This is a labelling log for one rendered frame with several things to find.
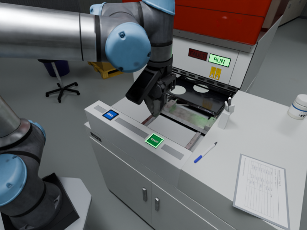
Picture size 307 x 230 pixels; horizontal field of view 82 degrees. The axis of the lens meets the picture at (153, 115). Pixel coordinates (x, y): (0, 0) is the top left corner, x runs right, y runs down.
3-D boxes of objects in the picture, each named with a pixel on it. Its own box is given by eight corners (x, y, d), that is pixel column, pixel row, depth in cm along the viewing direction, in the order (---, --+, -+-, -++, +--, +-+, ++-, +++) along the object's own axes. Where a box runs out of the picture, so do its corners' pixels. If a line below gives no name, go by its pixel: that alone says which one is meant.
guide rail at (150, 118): (180, 92, 122) (181, 88, 120) (183, 93, 122) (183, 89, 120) (131, 135, 93) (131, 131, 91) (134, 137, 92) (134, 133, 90)
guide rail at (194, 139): (218, 107, 110) (219, 103, 108) (221, 108, 109) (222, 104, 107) (175, 162, 80) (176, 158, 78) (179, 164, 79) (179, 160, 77)
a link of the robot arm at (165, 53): (161, 49, 43) (136, 42, 46) (161, 66, 46) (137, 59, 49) (178, 40, 47) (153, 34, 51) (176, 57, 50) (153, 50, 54)
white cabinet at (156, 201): (152, 146, 191) (151, 79, 137) (244, 202, 147) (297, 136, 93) (106, 193, 153) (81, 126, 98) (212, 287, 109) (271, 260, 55)
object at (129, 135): (103, 119, 102) (98, 99, 93) (188, 171, 77) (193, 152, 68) (90, 128, 96) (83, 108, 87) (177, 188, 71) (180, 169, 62)
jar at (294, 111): (288, 108, 87) (298, 91, 80) (304, 113, 83) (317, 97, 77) (285, 115, 82) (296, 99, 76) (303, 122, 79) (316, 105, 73)
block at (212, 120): (210, 120, 93) (211, 116, 91) (216, 122, 91) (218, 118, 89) (203, 129, 88) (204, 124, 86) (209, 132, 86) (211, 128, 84)
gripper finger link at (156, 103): (169, 113, 64) (171, 91, 58) (159, 122, 61) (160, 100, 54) (162, 109, 66) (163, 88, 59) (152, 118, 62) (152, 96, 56)
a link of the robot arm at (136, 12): (88, 12, 32) (147, 8, 34) (88, -1, 40) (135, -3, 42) (97, 54, 37) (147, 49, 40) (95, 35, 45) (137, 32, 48)
